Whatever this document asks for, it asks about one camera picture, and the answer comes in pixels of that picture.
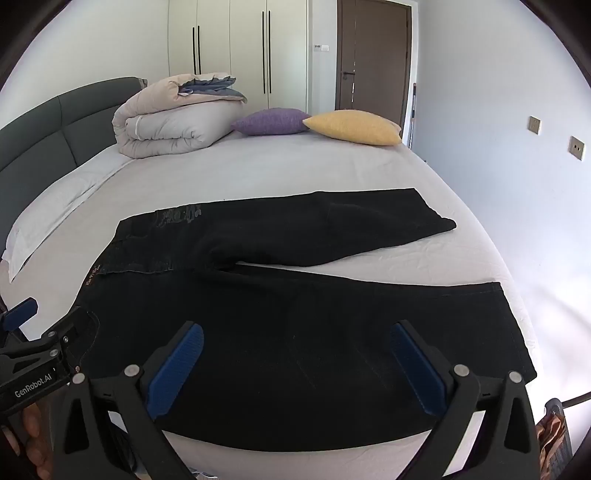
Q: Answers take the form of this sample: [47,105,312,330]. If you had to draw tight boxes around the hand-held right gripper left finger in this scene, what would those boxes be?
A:
[53,320,206,480]

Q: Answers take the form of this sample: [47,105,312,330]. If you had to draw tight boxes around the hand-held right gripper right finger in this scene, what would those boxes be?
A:
[390,319,541,480]

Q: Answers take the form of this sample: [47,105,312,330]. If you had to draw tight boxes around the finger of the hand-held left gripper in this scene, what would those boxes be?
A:
[41,308,99,370]
[0,298,38,352]

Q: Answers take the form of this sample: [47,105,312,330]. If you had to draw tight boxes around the black denim pants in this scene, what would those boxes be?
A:
[69,187,539,453]

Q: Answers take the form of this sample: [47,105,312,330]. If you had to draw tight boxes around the person's left hand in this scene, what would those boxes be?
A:
[0,401,51,480]

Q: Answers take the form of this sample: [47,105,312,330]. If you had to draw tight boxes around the white flat pillow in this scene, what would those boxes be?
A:
[1,154,134,283]

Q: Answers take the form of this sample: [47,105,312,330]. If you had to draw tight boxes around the brown bag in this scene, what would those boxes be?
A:
[538,397,573,480]

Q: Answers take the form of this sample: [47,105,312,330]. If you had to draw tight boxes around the grey padded headboard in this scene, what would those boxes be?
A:
[0,76,148,259]

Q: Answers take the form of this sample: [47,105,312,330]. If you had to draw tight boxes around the white patterned pillows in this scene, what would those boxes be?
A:
[112,72,247,160]

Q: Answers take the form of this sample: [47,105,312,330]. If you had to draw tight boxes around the white sheeted bed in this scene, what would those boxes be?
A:
[0,127,536,480]

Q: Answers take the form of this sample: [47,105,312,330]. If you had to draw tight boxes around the yellow cushion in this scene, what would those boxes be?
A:
[302,111,402,147]

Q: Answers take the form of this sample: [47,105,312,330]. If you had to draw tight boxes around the thin dark pole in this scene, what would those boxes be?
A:
[409,83,419,148]

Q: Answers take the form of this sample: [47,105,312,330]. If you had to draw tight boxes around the purple cushion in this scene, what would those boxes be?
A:
[231,107,311,136]

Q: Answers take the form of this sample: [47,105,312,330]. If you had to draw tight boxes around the brown door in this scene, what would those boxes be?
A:
[336,0,413,127]

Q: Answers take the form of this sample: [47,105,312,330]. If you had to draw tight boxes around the white wardrobe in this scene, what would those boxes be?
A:
[167,0,308,114]

